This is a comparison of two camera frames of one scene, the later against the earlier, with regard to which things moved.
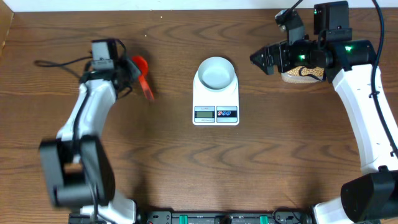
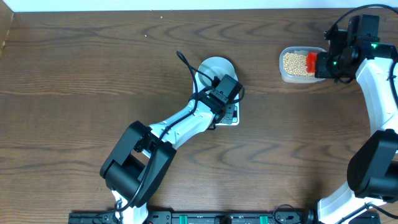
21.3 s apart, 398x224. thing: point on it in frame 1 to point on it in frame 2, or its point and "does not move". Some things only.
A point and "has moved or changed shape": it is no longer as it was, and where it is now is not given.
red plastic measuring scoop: [143, 66] has moved or changed shape
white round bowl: [216, 73] does not move
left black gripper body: [127, 70] to [229, 115]
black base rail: [209, 216] does not move
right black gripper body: [301, 53] to [328, 65]
